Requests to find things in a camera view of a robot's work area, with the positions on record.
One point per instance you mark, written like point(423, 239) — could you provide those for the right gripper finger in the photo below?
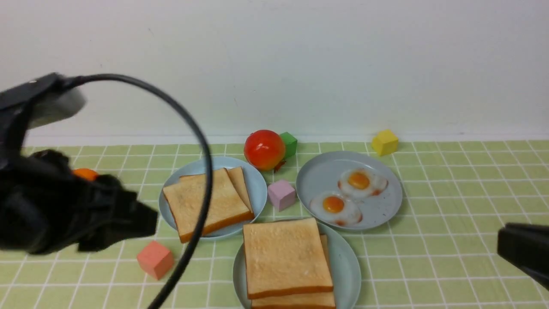
point(531, 256)
point(525, 231)

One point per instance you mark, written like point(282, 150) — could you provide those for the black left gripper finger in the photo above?
point(141, 219)

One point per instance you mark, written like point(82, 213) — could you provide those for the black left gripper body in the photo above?
point(46, 207)

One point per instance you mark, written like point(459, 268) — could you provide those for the salmon red cube block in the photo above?
point(155, 260)

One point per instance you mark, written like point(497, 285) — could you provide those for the orange mandarin fruit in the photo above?
point(86, 174)

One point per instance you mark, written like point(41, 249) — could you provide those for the blue-grey bread plate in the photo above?
point(254, 181)

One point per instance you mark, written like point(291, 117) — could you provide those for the pink-lilac cube block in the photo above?
point(281, 194)

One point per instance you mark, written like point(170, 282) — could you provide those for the red tomato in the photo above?
point(265, 150)

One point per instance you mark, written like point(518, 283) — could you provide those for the green cube block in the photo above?
point(290, 143)

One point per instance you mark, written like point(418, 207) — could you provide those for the yellow cube block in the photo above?
point(385, 143)

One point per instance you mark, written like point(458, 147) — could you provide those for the back right fried egg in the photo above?
point(359, 184)

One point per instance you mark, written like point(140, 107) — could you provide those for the fried egg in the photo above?
point(333, 208)
point(359, 184)

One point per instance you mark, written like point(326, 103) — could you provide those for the teal empty plate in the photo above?
point(345, 271)

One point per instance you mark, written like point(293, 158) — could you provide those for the blue-grey egg plate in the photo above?
point(322, 172)

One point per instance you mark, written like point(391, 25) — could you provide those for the bottom front fried egg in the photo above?
point(333, 208)

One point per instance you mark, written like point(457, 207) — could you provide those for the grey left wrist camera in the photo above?
point(56, 107)

